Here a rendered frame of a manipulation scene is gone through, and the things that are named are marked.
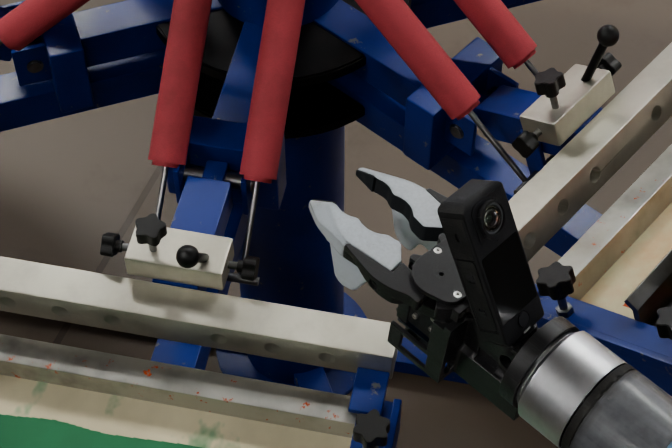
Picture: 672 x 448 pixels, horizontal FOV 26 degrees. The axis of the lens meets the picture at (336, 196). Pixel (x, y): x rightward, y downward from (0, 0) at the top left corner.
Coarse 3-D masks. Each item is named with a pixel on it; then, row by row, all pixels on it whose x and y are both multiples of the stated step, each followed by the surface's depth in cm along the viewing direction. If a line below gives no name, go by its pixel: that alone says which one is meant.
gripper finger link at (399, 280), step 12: (348, 252) 105; (360, 252) 104; (360, 264) 104; (372, 264) 104; (372, 276) 103; (384, 276) 103; (396, 276) 103; (408, 276) 103; (372, 288) 104; (384, 288) 103; (396, 288) 102; (408, 288) 102; (396, 300) 103; (408, 300) 102; (420, 300) 102
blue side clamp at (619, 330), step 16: (544, 304) 168; (576, 304) 166; (544, 320) 165; (576, 320) 164; (592, 320) 163; (608, 320) 163; (624, 320) 162; (592, 336) 160; (608, 336) 159; (624, 336) 160; (640, 336) 159; (656, 336) 158; (624, 352) 158; (640, 352) 156; (656, 352) 155; (640, 368) 157; (656, 368) 155; (656, 384) 157
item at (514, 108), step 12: (492, 96) 199; (504, 96) 198; (516, 96) 197; (528, 96) 196; (480, 108) 197; (492, 108) 196; (504, 108) 195; (516, 108) 194; (600, 108) 188; (480, 120) 199; (492, 120) 197; (504, 120) 195; (516, 120) 193; (588, 120) 187; (492, 132) 198; (504, 132) 196; (516, 132) 195; (576, 132) 186; (564, 144) 189
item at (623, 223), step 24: (648, 168) 184; (624, 192) 182; (648, 192) 180; (624, 216) 178; (648, 216) 180; (600, 240) 176; (624, 240) 177; (576, 264) 174; (600, 264) 175; (576, 288) 173
